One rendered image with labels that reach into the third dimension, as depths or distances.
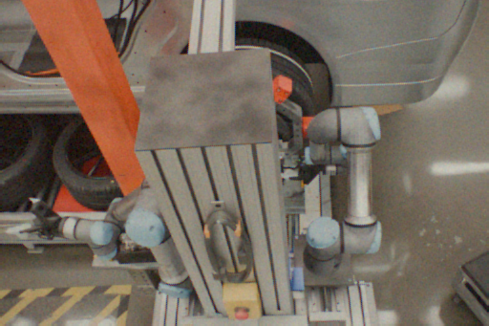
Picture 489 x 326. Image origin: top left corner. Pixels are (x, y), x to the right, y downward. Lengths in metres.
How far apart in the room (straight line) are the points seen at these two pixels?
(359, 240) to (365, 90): 0.93
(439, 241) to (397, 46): 1.23
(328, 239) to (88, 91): 1.02
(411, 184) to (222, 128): 2.50
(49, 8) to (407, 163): 2.39
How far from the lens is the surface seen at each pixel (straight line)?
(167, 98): 1.01
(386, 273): 3.04
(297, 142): 2.51
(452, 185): 3.40
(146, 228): 1.55
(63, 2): 1.75
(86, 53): 1.87
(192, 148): 0.93
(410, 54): 2.51
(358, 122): 1.82
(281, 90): 2.24
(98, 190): 2.92
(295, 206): 3.05
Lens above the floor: 2.73
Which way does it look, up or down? 50 degrees down
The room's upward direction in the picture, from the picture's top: 10 degrees counter-clockwise
